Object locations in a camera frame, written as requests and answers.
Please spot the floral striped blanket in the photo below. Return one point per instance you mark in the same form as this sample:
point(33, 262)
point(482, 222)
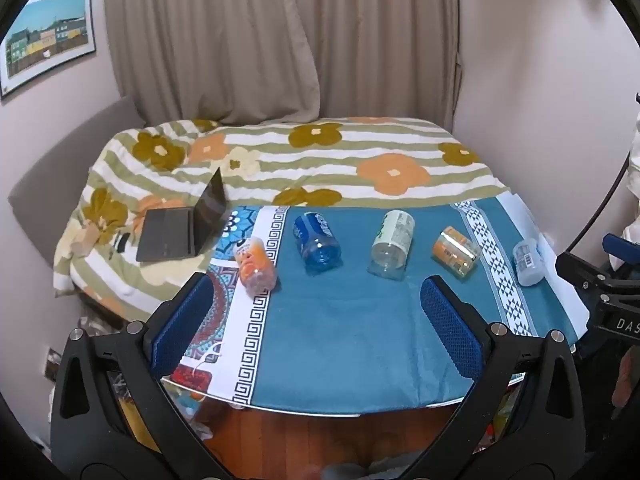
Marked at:
point(320, 160)

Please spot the blue patterned tablecloth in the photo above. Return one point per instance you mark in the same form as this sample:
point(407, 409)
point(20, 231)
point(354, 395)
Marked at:
point(360, 335)

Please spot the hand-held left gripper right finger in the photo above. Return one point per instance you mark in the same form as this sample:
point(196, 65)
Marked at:
point(450, 325)

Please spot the grey padded headboard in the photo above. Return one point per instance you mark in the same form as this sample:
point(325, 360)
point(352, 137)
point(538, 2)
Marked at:
point(65, 170)

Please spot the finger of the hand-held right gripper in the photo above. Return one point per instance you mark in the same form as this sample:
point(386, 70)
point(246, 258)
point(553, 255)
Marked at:
point(620, 249)
point(585, 270)

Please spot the beige curtain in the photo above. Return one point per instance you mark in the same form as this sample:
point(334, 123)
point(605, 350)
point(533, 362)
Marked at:
point(280, 40)

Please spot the person's right hand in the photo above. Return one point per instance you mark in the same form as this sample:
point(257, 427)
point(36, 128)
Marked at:
point(627, 377)

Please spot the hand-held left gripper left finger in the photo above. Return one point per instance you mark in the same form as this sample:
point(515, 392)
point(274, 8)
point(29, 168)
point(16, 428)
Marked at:
point(182, 322)

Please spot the framed wall picture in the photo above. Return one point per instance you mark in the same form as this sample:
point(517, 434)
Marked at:
point(47, 40)

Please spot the blue plastic bottle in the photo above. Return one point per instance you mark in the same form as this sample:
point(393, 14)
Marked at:
point(316, 243)

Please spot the clear bottle white green label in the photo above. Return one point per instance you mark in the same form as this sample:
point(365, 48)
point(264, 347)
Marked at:
point(393, 245)

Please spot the small black device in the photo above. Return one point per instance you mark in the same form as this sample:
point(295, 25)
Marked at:
point(121, 243)

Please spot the dark grey laptop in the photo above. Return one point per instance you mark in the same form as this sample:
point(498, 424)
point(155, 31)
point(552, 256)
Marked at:
point(182, 227)

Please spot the orange plastic bottle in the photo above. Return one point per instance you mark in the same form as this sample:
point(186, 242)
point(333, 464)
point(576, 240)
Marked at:
point(256, 266)

